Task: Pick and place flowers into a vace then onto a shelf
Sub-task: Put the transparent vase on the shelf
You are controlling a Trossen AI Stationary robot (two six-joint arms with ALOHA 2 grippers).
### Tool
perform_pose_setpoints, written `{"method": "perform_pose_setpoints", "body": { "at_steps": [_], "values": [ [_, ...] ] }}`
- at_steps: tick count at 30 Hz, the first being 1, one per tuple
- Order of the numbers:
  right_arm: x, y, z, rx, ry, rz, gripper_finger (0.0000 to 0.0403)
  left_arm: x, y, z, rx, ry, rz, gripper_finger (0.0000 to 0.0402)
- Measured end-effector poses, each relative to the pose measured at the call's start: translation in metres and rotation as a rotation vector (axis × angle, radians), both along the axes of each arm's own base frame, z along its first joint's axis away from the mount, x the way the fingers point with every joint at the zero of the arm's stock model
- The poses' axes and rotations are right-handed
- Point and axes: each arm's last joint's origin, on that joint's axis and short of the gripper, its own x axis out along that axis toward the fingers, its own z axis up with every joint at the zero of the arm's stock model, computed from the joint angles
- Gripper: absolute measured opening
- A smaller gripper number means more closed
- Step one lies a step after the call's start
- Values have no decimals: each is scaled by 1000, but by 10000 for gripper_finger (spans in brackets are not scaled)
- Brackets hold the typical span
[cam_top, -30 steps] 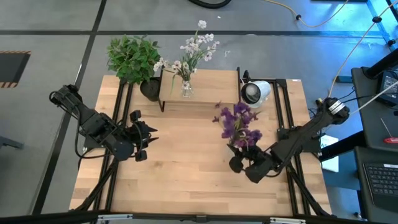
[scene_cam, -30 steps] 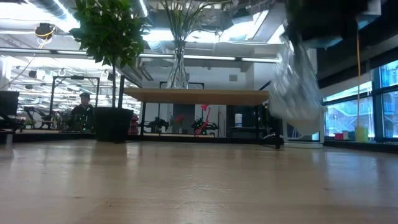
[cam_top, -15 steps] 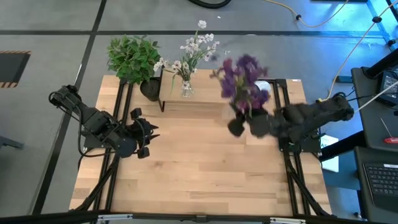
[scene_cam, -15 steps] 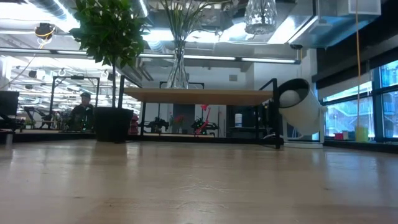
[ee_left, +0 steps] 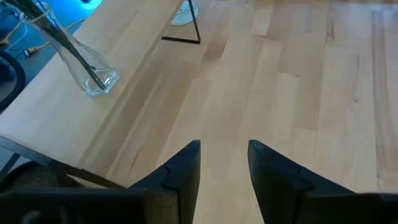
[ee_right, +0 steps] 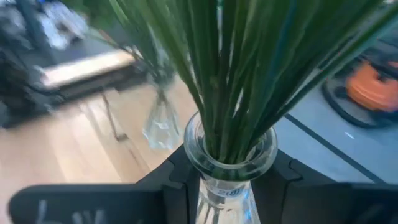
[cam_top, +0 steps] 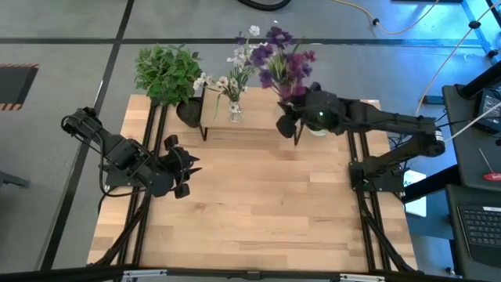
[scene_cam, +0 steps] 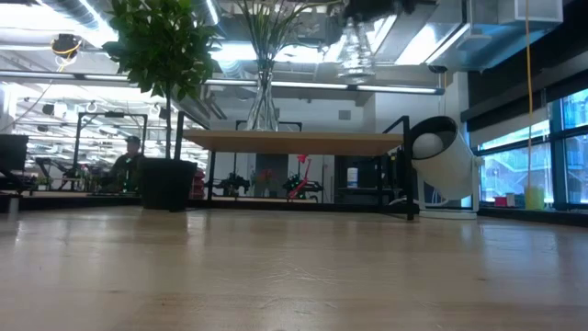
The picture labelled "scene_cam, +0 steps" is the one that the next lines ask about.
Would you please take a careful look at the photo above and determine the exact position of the black computer monitor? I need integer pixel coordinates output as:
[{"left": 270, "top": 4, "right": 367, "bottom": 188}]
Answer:
[{"left": 0, "top": 133, "right": 29, "bottom": 172}]

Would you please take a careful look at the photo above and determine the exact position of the person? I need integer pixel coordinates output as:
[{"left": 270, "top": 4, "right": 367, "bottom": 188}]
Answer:
[{"left": 108, "top": 135, "right": 147, "bottom": 193}]

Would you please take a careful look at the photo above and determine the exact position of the wooden shelf with black legs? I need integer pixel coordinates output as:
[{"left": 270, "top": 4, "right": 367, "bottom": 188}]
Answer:
[{"left": 174, "top": 114, "right": 417, "bottom": 222}]

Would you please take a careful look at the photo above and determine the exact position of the ceiling cable reel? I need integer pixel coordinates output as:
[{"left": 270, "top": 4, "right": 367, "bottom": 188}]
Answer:
[{"left": 51, "top": 32, "right": 84, "bottom": 61}]

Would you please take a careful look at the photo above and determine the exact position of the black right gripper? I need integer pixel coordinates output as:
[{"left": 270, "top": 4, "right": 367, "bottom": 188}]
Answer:
[{"left": 343, "top": 0, "right": 417, "bottom": 22}]

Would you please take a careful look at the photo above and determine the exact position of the yellow-green plug block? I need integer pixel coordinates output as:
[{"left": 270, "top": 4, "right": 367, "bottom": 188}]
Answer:
[{"left": 525, "top": 186, "right": 546, "bottom": 211}]

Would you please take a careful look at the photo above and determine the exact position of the green plant in black pot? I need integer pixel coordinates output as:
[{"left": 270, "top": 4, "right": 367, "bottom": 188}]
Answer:
[{"left": 101, "top": 0, "right": 222, "bottom": 212}]

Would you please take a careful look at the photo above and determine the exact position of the white round spotlight lamp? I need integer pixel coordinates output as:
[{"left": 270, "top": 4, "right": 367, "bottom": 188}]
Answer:
[{"left": 410, "top": 115, "right": 484, "bottom": 221}]

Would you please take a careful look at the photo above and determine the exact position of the labelled ribbed glass vase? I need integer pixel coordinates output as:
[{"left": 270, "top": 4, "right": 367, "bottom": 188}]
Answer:
[{"left": 336, "top": 17, "right": 379, "bottom": 80}]

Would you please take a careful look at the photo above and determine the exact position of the white artificial flower spray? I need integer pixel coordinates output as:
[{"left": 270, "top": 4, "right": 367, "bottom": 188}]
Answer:
[{"left": 232, "top": 0, "right": 346, "bottom": 96}]

